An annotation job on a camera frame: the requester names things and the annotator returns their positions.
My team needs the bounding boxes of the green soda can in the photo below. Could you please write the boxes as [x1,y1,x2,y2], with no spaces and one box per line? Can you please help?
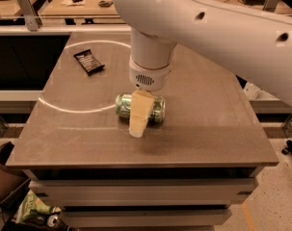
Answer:
[116,93,166,123]

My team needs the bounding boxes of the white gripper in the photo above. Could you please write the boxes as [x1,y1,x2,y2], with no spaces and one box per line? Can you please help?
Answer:
[129,57,173,138]

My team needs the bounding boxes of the green chip bag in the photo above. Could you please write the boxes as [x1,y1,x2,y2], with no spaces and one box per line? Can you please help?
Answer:
[15,190,61,227]

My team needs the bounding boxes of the cabinet drawer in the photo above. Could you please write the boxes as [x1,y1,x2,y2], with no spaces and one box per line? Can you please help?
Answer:
[61,209,231,228]
[30,178,258,207]

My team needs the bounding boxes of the black snack bar wrapper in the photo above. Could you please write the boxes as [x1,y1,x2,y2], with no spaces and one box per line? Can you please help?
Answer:
[73,49,104,75]

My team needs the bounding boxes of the brown bin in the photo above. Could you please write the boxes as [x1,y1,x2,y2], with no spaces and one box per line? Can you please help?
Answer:
[0,141,30,209]

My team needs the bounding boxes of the scissors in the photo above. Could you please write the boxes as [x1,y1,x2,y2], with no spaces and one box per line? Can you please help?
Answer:
[98,0,114,8]

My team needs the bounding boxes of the lower cabinet drawer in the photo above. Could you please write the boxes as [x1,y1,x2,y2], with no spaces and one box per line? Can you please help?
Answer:
[61,209,231,228]

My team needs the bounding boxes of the upper cabinet drawer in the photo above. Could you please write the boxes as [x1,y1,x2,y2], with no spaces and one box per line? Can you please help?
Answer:
[30,178,258,207]

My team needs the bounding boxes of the left metal bracket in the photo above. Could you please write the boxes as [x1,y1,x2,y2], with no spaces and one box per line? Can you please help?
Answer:
[16,0,42,32]

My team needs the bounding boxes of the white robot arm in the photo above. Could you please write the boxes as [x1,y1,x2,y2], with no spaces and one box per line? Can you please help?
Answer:
[113,0,292,106]

